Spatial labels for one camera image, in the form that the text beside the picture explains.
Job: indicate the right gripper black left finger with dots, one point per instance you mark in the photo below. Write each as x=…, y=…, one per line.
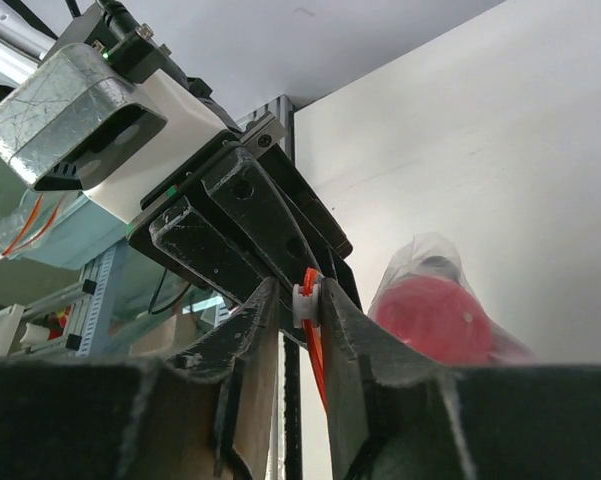
x=204, y=413

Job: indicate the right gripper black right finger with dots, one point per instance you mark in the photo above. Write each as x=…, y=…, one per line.
x=394, y=414

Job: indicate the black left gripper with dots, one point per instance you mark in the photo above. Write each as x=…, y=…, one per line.
x=199, y=203

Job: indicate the clear zip top bag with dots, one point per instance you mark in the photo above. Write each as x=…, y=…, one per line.
x=432, y=254

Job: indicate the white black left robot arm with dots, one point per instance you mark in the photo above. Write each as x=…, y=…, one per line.
x=108, y=27

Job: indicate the red fake tomato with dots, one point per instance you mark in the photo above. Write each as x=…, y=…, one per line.
x=436, y=317

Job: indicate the aluminium frame post left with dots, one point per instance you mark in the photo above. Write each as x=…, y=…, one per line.
x=285, y=115

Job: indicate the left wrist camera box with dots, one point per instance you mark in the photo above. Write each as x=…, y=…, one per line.
x=73, y=122

